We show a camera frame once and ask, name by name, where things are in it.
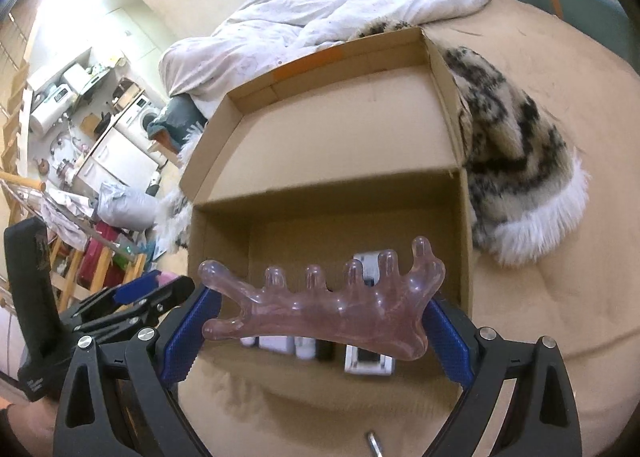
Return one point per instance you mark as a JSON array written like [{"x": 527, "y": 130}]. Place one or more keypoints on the person's left forearm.
[{"x": 25, "y": 432}]

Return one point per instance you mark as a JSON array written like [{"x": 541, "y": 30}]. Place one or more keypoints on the red suitcase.
[{"x": 97, "y": 254}]

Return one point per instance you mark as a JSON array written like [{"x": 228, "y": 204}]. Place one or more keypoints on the white washing machine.
[{"x": 142, "y": 117}]

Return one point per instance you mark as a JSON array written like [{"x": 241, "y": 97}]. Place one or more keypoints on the cardboard box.
[{"x": 350, "y": 137}]

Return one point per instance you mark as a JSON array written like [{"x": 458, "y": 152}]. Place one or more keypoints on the white pill bottle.
[{"x": 306, "y": 348}]

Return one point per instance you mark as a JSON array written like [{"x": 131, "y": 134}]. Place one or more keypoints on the teal pillow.
[{"x": 177, "y": 119}]

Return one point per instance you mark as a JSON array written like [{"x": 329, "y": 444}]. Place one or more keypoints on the white remote control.
[{"x": 367, "y": 361}]

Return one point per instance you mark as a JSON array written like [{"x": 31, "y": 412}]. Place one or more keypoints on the teal cushion with orange stripe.
[{"x": 565, "y": 2}]

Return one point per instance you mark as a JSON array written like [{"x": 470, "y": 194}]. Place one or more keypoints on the white charger plug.
[{"x": 275, "y": 343}]

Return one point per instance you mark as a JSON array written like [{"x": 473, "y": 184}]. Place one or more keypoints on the white cabinet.
[{"x": 120, "y": 159}]

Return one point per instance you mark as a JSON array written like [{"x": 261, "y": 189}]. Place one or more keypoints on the small pink object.
[{"x": 169, "y": 278}]

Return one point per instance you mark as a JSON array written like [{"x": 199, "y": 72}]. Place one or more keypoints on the white duvet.
[{"x": 310, "y": 22}]

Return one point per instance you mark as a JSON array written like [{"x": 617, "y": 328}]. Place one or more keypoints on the wooden ladder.
[{"x": 12, "y": 102}]

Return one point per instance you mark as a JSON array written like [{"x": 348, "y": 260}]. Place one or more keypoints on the pink translucent massage tool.
[{"x": 330, "y": 312}]

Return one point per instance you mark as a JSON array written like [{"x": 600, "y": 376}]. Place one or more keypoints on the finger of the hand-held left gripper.
[
  {"x": 137, "y": 289},
  {"x": 130, "y": 323}
]

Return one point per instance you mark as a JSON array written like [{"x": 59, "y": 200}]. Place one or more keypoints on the fluffy leopard print blanket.
[{"x": 515, "y": 152}]

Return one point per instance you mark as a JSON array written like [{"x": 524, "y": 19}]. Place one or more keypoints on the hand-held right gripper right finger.
[{"x": 452, "y": 342}]

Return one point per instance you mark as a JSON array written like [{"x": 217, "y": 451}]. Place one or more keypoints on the wooden rack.
[{"x": 102, "y": 267}]

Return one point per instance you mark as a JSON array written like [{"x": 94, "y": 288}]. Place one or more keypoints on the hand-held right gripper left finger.
[{"x": 192, "y": 337}]

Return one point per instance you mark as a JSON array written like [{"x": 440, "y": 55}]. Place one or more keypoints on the small white object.
[{"x": 248, "y": 341}]

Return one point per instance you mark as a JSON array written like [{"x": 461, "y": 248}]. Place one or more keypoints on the small metal rod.
[{"x": 375, "y": 443}]

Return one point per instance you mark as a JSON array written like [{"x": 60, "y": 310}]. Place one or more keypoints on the grey plastic bag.
[{"x": 127, "y": 207}]

